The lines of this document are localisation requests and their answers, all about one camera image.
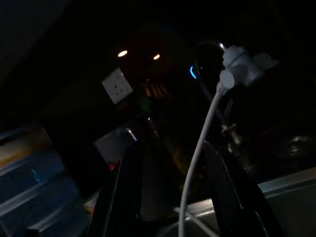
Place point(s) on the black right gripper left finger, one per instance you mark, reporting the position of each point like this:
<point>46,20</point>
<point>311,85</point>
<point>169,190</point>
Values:
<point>116,197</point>

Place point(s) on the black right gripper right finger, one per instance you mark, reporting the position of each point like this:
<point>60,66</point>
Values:
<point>234,197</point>

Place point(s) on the grey water filter canister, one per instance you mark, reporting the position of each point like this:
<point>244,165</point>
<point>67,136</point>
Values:
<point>111,148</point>

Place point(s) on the stainless steel sink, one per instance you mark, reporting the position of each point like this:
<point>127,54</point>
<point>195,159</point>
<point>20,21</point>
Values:
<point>291,202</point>

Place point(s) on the stacked translucent food containers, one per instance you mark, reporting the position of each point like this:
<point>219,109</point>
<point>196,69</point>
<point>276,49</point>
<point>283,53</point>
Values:
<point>37,185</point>

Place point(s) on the green capped oil bottle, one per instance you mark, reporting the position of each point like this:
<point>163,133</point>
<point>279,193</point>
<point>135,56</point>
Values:
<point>145,103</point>

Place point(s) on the white faucet diverter adapter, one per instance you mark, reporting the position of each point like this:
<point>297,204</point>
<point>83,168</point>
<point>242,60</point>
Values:
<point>237,64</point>

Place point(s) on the round ceiling spotlight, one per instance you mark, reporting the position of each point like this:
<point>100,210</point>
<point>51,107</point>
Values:
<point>122,53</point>
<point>156,56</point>

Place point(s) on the white wall socket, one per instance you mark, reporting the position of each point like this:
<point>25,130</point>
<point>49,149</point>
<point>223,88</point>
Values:
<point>117,85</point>

